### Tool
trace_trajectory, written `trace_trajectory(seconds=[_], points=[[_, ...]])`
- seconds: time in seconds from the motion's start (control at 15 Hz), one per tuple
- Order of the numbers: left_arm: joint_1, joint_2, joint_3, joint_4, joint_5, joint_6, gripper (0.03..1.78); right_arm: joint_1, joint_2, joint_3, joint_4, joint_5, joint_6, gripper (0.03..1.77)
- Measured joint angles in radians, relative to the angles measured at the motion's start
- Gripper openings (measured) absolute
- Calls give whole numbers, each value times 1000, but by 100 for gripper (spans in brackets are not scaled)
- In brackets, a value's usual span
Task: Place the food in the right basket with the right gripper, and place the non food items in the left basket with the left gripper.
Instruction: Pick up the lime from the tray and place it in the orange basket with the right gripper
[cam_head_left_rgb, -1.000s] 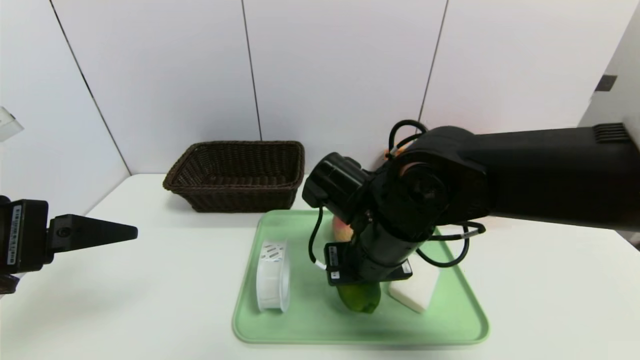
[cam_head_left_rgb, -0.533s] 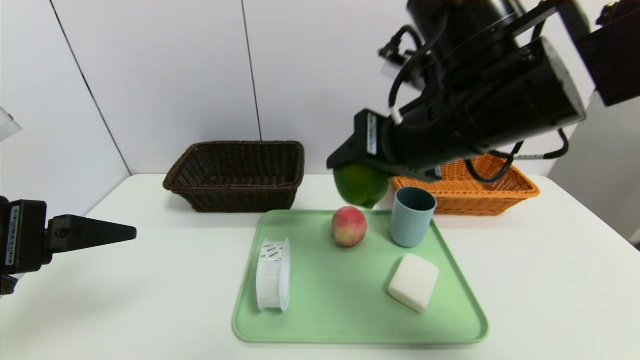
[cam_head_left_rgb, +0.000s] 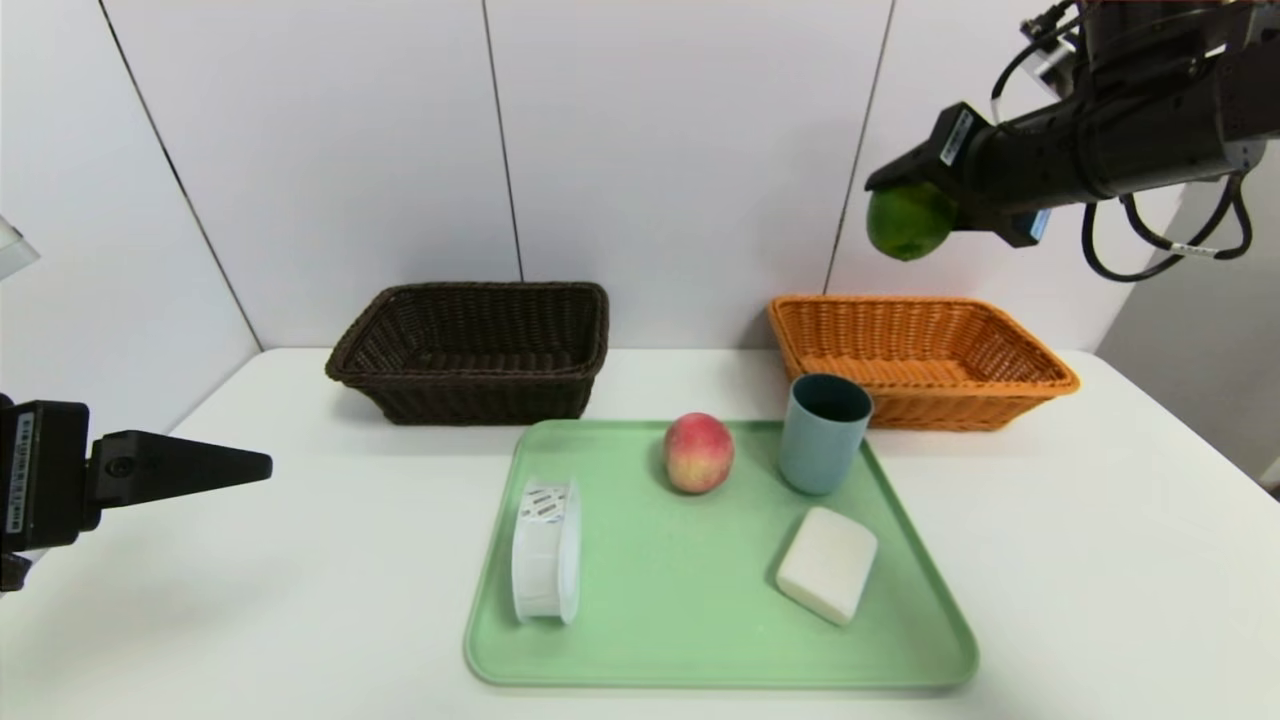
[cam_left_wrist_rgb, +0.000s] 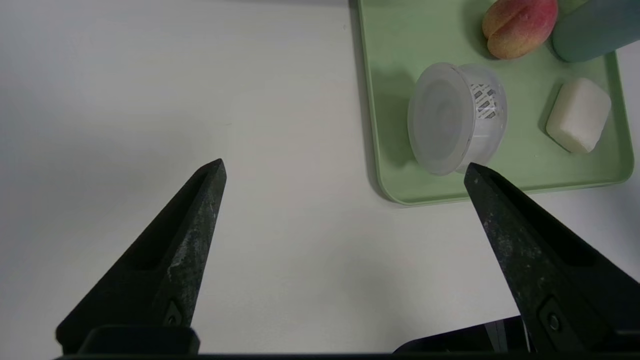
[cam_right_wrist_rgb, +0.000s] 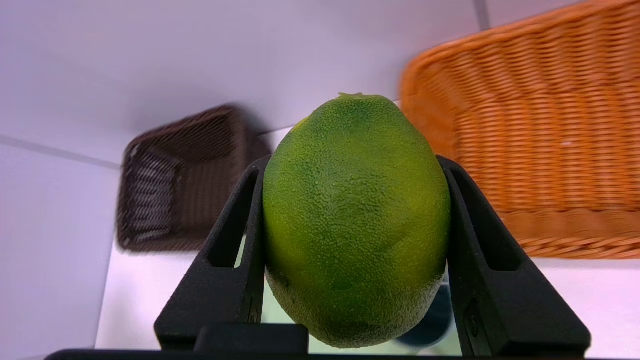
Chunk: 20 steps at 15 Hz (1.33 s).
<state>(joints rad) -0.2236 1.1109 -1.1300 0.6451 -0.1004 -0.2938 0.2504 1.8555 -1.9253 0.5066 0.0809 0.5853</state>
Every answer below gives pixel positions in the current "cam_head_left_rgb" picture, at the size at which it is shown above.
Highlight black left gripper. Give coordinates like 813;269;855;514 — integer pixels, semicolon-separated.
0;393;274;555

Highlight dark brown wicker basket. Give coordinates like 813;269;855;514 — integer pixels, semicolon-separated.
325;282;611;426

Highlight clear tape roll spool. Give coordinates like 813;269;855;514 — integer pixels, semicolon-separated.
511;476;582;626

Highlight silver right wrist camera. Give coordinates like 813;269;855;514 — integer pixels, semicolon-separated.
1020;15;1086;96

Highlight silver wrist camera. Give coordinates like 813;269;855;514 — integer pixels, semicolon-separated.
0;215;41;281
1020;15;1086;96

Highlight green lime fruit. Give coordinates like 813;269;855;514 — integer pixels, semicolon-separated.
866;182;958;263

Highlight blue grey plastic cup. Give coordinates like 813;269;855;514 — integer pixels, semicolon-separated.
778;373;874;497

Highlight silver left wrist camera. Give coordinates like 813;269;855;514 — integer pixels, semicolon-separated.
0;215;41;281

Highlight white soap bar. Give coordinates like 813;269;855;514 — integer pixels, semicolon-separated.
775;506;880;627

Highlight red yellow peach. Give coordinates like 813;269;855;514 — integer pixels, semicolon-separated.
663;412;736;495

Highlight orange wicker basket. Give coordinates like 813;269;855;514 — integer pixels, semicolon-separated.
767;295;1081;432

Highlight light green plastic tray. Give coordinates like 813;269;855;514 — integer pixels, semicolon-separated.
463;420;980;689

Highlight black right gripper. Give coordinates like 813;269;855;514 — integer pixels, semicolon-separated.
864;97;1106;249

